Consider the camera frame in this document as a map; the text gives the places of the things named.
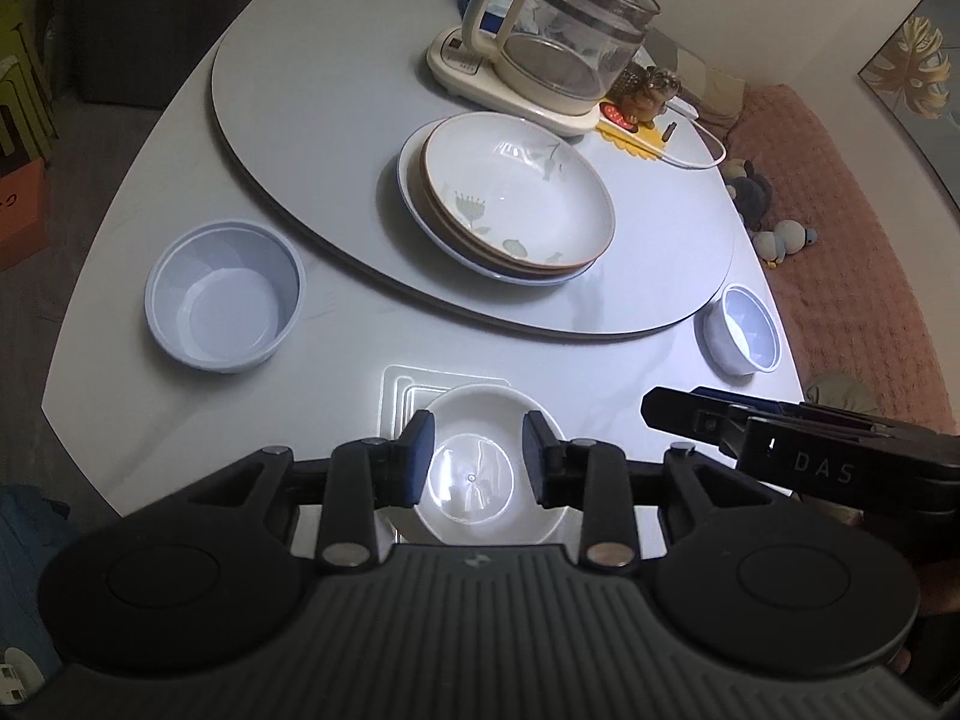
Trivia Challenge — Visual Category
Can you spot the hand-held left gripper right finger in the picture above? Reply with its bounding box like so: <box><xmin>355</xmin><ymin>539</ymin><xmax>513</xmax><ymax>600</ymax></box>
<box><xmin>523</xmin><ymin>411</ymin><xmax>773</xmax><ymax>569</ymax></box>

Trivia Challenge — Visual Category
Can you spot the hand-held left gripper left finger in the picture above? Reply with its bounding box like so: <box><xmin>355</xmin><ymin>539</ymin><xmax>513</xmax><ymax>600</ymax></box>
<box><xmin>187</xmin><ymin>411</ymin><xmax>437</xmax><ymax>569</ymax></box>

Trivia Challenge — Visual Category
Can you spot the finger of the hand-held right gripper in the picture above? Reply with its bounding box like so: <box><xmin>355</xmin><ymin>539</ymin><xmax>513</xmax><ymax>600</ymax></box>
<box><xmin>641</xmin><ymin>388</ymin><xmax>751</xmax><ymax>458</ymax></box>
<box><xmin>690</xmin><ymin>386</ymin><xmax>797</xmax><ymax>416</ymax></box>

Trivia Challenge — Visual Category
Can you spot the white bowl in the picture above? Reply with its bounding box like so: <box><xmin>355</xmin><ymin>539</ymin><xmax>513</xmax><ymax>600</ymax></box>
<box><xmin>410</xmin><ymin>383</ymin><xmax>575</xmax><ymax>545</ymax></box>

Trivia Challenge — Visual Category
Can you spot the light blue bowl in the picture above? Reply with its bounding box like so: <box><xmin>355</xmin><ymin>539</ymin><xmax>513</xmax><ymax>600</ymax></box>
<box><xmin>143</xmin><ymin>218</ymin><xmax>308</xmax><ymax>375</ymax></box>
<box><xmin>702</xmin><ymin>283</ymin><xmax>785</xmax><ymax>377</ymax></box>

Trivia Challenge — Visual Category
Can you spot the cream plate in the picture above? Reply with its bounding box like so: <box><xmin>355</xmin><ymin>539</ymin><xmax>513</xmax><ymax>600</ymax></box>
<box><xmin>404</xmin><ymin>124</ymin><xmax>601</xmax><ymax>280</ymax></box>

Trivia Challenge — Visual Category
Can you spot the white deep plate grey floral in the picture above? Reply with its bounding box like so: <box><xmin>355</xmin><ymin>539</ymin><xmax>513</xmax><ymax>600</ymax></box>
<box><xmin>419</xmin><ymin>112</ymin><xmax>617</xmax><ymax>278</ymax></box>

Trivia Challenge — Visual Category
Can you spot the white plate with pink flowers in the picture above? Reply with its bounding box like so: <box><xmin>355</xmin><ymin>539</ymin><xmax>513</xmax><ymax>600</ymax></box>
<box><xmin>395</xmin><ymin>118</ymin><xmax>602</xmax><ymax>287</ymax></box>

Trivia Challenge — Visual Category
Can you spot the clear plastic tray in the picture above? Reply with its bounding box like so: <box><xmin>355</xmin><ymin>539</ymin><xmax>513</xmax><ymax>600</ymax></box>
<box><xmin>380</xmin><ymin>364</ymin><xmax>512</xmax><ymax>541</ymax></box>

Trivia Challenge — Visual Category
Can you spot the olive green jacket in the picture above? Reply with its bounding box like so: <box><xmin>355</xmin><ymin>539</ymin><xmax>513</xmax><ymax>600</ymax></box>
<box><xmin>805</xmin><ymin>373</ymin><xmax>876</xmax><ymax>411</ymax></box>

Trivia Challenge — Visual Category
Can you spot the blue and white plush toy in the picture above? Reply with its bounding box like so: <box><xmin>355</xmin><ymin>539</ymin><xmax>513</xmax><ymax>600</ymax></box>
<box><xmin>751</xmin><ymin>218</ymin><xmax>818</xmax><ymax>268</ymax></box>

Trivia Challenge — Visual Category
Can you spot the sofa with pink blanket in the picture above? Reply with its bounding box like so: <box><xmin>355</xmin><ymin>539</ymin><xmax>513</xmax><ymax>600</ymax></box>
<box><xmin>718</xmin><ymin>82</ymin><xmax>960</xmax><ymax>432</ymax></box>

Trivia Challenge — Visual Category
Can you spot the dark grey plush toy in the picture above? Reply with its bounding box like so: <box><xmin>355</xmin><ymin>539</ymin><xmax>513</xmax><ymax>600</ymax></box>
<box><xmin>723</xmin><ymin>157</ymin><xmax>776</xmax><ymax>227</ymax></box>

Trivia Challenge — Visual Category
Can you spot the yellow flower coaster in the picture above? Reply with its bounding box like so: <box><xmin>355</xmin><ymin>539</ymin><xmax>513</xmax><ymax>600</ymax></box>
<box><xmin>595</xmin><ymin>100</ymin><xmax>677</xmax><ymax>159</ymax></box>

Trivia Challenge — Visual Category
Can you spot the brown toad figurine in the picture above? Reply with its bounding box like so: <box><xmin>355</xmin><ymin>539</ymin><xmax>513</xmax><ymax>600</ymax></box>
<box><xmin>605</xmin><ymin>63</ymin><xmax>684</xmax><ymax>129</ymax></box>

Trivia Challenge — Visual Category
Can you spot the grey round turntable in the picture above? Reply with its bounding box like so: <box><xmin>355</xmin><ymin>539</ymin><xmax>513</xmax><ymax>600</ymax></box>
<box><xmin>209</xmin><ymin>0</ymin><xmax>737</xmax><ymax>339</ymax></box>

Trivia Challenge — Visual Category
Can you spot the cream kettle base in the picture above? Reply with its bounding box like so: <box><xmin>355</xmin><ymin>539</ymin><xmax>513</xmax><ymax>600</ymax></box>
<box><xmin>427</xmin><ymin>25</ymin><xmax>610</xmax><ymax>138</ymax></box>

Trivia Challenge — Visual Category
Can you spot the dark blue cloth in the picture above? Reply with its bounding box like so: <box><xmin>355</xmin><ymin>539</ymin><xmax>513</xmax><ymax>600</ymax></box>
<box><xmin>0</xmin><ymin>483</ymin><xmax>85</xmax><ymax>685</ymax></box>

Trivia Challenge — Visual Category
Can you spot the glass kettle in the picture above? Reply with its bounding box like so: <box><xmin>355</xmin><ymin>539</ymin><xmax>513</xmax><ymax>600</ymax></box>
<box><xmin>460</xmin><ymin>0</ymin><xmax>662</xmax><ymax>104</ymax></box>

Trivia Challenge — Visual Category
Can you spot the orange cardboard box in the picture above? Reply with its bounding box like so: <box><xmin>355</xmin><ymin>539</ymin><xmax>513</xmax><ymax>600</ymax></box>
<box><xmin>0</xmin><ymin>156</ymin><xmax>51</xmax><ymax>272</ymax></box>

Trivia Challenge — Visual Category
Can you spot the stack of green stools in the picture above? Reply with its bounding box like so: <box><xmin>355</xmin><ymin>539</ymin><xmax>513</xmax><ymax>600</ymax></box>
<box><xmin>0</xmin><ymin>0</ymin><xmax>62</xmax><ymax>160</ymax></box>

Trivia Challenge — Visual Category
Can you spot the white cable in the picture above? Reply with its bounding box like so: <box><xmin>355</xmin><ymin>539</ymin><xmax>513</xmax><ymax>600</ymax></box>
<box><xmin>658</xmin><ymin>100</ymin><xmax>729</xmax><ymax>174</ymax></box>

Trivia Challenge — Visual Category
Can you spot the wall picture with gold leaf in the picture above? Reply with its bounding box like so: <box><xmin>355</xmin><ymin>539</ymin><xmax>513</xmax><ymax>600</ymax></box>
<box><xmin>858</xmin><ymin>0</ymin><xmax>960</xmax><ymax>175</ymax></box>

